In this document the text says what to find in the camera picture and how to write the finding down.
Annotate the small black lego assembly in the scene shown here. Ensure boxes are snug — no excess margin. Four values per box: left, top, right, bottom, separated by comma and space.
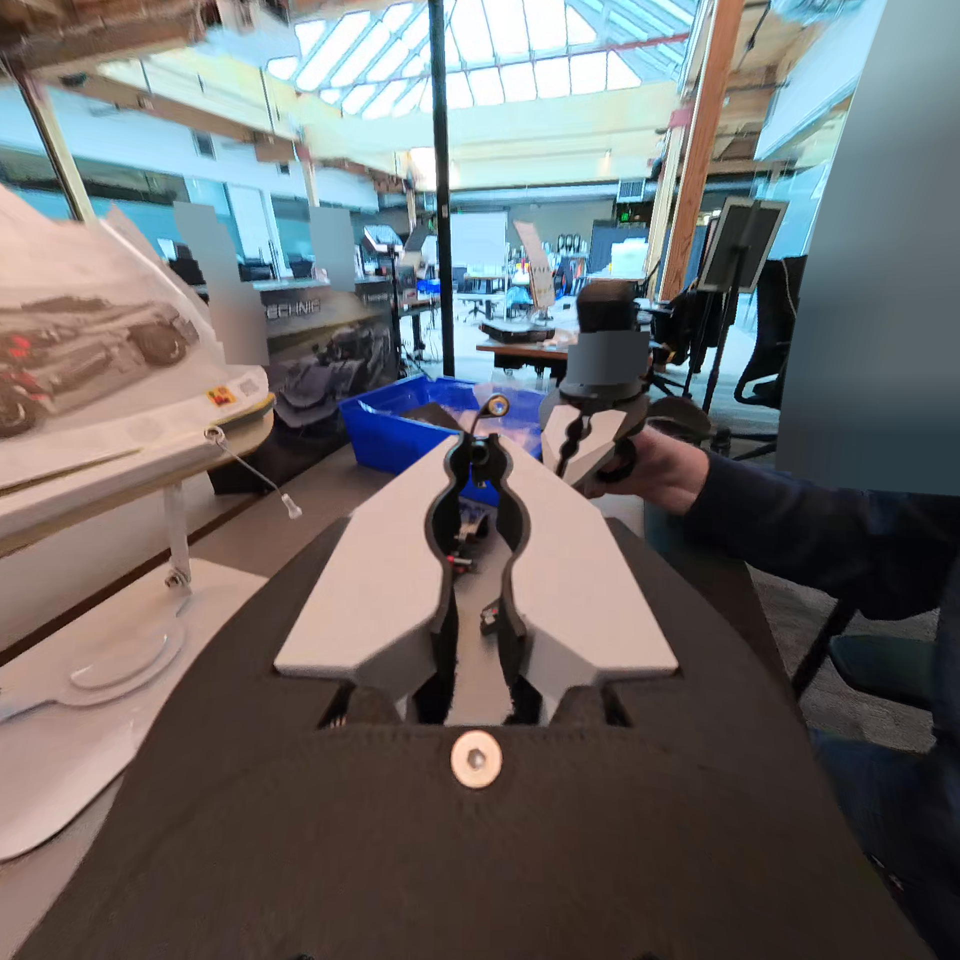
448, 517, 498, 576

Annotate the person's right forearm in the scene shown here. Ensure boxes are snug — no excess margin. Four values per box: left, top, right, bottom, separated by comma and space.
682, 450, 960, 625

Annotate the brown cardboard piece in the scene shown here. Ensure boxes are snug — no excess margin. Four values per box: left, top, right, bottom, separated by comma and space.
401, 402, 468, 434

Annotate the brown chair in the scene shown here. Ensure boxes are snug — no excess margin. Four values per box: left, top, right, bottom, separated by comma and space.
647, 396, 715, 445

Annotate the wooden background table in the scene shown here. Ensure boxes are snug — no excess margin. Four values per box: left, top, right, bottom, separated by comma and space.
474, 337, 573, 370

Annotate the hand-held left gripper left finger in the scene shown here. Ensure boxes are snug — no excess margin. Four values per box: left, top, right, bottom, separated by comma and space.
273, 437, 460, 715

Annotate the studio light on tripod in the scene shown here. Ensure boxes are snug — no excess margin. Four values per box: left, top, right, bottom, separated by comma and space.
362, 223, 408, 355

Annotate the dark lego set box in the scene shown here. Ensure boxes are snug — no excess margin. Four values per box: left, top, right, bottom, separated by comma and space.
210, 281, 400, 496

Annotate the white book stand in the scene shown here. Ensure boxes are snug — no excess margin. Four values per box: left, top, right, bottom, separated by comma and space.
0, 390, 306, 864

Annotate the wooden post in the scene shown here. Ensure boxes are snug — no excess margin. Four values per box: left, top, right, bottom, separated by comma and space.
654, 0, 745, 303

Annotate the person's right hand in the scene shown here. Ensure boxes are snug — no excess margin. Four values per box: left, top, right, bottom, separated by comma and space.
587, 429, 710, 516

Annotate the dark monitor on stand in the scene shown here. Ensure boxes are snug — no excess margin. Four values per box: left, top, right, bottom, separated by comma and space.
696, 196, 790, 295

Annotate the lego instruction booklet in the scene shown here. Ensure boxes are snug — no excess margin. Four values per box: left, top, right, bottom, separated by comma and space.
0, 183, 276, 490

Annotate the green chair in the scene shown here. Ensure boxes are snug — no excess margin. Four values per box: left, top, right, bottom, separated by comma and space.
827, 633, 940, 711

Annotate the person's dark blue jacket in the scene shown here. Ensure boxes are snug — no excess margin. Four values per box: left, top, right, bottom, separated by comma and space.
808, 555, 960, 960

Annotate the black metal pole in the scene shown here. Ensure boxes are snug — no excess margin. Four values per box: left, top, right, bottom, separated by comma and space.
427, 0, 460, 379

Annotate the black flat box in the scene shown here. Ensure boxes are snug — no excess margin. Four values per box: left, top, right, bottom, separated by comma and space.
478, 320, 558, 344

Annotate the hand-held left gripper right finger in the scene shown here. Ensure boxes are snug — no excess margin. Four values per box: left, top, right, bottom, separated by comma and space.
497, 433, 680, 714

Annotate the brown leaning board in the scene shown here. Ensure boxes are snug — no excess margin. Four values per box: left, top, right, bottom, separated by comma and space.
512, 219, 558, 310

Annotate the blue plastic bin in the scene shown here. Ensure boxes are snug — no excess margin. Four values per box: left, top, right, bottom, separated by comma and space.
339, 375, 546, 509

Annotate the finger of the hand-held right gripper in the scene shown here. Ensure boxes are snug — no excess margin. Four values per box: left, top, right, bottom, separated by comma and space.
561, 409, 627, 486
540, 407, 579, 477

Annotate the black office chair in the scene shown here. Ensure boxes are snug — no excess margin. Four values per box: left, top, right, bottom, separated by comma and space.
733, 255, 809, 411

